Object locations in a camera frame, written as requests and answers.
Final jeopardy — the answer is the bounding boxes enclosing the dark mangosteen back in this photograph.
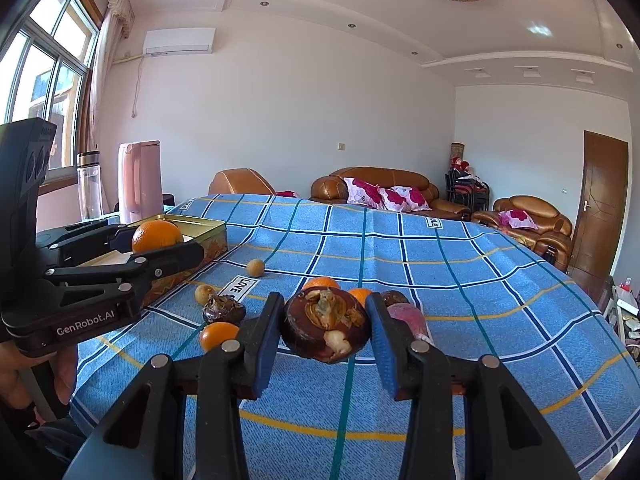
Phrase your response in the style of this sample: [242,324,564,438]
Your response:
[381,290,409,307]

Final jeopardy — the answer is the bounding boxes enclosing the dark mangosteen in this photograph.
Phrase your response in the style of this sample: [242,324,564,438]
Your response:
[203,295,246,325]
[279,286,371,364]
[381,290,409,307]

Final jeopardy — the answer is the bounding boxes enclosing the orange fruit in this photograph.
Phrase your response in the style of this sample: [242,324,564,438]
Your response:
[348,287,372,308]
[131,220,183,254]
[198,322,240,352]
[303,276,340,289]

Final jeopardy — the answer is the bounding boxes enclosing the purple red onion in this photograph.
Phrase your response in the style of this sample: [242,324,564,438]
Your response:
[387,304,433,344]

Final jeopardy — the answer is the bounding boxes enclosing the orange fruit front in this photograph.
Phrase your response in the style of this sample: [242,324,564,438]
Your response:
[131,220,183,254]

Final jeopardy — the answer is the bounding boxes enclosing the small tan longan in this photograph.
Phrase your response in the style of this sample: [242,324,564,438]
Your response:
[194,284,216,306]
[246,258,265,278]

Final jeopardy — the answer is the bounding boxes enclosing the dark mangosteen front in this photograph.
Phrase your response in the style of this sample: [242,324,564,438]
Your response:
[279,286,371,364]

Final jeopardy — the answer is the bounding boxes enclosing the person's left hand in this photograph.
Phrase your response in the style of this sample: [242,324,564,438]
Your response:
[0,341,78,410]

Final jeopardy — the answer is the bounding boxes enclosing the clear glass water bottle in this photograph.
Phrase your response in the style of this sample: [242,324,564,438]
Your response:
[76,151,104,221]

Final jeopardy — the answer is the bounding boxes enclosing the gold metal tin box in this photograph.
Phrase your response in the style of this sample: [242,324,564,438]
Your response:
[74,212,229,311]

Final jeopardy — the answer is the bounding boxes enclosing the pink electric kettle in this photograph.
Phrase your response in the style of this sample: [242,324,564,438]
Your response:
[117,140,164,224]

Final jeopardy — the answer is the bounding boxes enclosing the blue plaid tablecloth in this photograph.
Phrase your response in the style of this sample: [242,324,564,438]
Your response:
[70,194,639,479]

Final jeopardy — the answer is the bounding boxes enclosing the pink floral pillow right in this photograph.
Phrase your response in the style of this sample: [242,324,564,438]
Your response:
[380,186,431,212]

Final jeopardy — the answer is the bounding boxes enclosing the pink floral pillow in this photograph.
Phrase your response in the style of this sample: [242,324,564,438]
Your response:
[380,186,431,212]
[344,178,385,210]

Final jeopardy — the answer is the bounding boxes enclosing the pink floral pillow left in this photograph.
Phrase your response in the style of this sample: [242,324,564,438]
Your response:
[344,178,385,210]

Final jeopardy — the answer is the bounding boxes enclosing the brown leather three-seat sofa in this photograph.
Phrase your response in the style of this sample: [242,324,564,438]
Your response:
[310,166,471,221]

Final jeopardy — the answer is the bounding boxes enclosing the brown leather armchair left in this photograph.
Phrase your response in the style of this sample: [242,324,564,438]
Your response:
[208,168,277,195]

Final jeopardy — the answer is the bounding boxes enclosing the brown leather armchair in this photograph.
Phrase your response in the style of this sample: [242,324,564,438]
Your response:
[471,195,573,272]
[208,168,277,195]

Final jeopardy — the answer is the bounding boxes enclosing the stacked dark chairs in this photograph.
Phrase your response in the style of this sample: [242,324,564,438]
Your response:
[445,157,490,212]

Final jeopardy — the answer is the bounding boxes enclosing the pink floral pillow armchair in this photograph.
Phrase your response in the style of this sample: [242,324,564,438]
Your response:
[498,209,538,231]

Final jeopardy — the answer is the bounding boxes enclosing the brown leather armchair right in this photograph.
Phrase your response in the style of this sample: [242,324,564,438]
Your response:
[471,195,573,272]

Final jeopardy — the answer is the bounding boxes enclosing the pink curtain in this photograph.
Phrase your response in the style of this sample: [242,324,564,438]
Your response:
[79,0,134,153]

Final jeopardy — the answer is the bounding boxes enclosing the brown wooden door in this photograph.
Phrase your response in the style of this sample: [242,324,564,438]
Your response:
[569,129,630,281]

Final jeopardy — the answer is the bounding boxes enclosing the window with frame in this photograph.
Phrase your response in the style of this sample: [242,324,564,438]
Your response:
[1,0,99,180]

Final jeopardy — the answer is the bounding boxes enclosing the white wall air conditioner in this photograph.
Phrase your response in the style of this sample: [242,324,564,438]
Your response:
[142,27,216,56]

